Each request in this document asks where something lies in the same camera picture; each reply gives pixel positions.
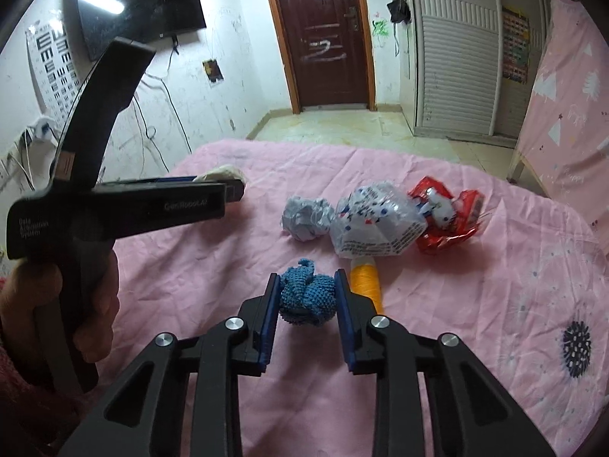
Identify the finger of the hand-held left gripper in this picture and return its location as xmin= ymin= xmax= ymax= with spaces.
xmin=102 ymin=176 xmax=246 ymax=203

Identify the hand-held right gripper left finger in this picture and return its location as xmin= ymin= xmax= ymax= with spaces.
xmin=57 ymin=273 xmax=281 ymax=457

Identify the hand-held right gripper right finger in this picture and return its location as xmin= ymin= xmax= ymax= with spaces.
xmin=334 ymin=268 xmax=557 ymax=457

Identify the cream cloth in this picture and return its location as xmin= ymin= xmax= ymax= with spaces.
xmin=194 ymin=164 xmax=248 ymax=187

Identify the blue knitted cloth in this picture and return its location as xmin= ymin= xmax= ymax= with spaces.
xmin=278 ymin=258 xmax=340 ymax=327

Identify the person's left forearm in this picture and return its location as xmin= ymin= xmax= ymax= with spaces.
xmin=0 ymin=333 xmax=103 ymax=457

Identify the person's left hand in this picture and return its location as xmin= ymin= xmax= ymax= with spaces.
xmin=0 ymin=248 xmax=121 ymax=365

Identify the yellow thread spool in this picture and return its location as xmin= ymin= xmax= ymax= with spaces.
xmin=349 ymin=257 xmax=383 ymax=315

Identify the white crumpled paper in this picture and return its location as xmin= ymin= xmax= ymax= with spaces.
xmin=281 ymin=195 xmax=335 ymax=242

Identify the pink bed sheet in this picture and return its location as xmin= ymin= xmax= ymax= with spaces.
xmin=95 ymin=139 xmax=609 ymax=457

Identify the clear printed plastic bag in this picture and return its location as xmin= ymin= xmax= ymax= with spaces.
xmin=332 ymin=182 xmax=427 ymax=260

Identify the eye chart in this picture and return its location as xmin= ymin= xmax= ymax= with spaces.
xmin=26 ymin=19 xmax=87 ymax=125

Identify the red snack wrapper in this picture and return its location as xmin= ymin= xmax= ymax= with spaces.
xmin=408 ymin=176 xmax=486 ymax=256

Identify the dark brown door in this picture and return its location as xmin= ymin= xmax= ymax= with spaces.
xmin=261 ymin=0 xmax=376 ymax=113

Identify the white slatted wardrobe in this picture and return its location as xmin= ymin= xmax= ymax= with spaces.
xmin=402 ymin=0 xmax=553 ymax=140

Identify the pink printed curtain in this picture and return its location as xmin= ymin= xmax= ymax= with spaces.
xmin=516 ymin=0 xmax=609 ymax=234

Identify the black cable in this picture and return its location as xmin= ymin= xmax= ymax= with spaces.
xmin=133 ymin=52 xmax=187 ymax=172

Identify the black wall television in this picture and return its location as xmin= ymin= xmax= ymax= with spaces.
xmin=75 ymin=0 xmax=207 ymax=62

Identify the wooden bunk bed frame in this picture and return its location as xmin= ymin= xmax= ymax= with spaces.
xmin=505 ymin=145 xmax=548 ymax=196

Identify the colourful wall poster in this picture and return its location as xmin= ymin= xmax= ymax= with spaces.
xmin=502 ymin=6 xmax=530 ymax=85

